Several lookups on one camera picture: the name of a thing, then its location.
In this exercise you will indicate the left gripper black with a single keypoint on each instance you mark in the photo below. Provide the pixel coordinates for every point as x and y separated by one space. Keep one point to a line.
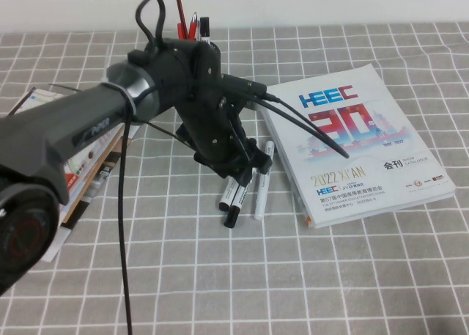
216 133

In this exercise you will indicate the whiteboard marker black cap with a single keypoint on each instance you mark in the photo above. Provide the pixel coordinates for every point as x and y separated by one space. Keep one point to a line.
227 197
236 206

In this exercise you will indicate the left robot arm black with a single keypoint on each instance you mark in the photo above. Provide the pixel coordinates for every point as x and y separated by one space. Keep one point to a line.
73 122

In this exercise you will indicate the clear silver pen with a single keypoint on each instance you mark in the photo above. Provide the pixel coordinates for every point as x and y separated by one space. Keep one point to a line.
198 29

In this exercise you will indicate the red pen with silver clip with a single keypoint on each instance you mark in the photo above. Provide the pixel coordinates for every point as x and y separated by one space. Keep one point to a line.
192 27

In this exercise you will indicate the short red pen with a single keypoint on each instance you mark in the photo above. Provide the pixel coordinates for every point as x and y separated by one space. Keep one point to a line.
180 31

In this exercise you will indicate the white paint marker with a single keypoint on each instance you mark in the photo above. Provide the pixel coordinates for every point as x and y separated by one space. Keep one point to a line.
261 199

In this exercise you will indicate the grey checked tablecloth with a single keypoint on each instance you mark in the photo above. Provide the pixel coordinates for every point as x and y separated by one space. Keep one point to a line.
220 276

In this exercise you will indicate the white HEEC catalogue book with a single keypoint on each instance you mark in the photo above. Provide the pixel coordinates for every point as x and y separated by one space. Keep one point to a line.
366 173

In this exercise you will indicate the brochure with interior photo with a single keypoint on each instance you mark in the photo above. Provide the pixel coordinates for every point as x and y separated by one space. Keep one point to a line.
95 177

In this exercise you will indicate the dark red pencil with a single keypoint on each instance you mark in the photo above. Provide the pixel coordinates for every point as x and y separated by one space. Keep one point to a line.
180 12

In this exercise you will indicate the white paper booklet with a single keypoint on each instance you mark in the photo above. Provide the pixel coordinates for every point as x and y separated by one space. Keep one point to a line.
55 243

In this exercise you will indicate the map cover book orange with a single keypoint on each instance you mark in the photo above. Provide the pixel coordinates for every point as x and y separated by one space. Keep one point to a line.
38 97

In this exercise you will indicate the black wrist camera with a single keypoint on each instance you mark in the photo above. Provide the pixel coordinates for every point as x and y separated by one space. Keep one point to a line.
243 87

